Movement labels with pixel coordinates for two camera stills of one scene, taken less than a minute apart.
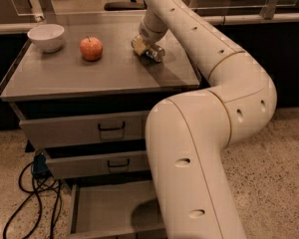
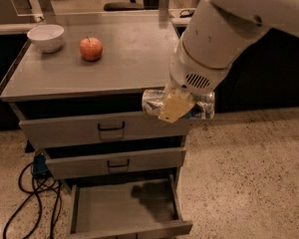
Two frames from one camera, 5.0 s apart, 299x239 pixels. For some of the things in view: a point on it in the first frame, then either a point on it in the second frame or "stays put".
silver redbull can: (153, 54) to (203, 108)
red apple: (91, 48) stays put
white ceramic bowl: (48, 37) stays put
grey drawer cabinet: (86, 108) stays put
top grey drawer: (84, 129) stays put
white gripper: (149, 33) to (189, 74)
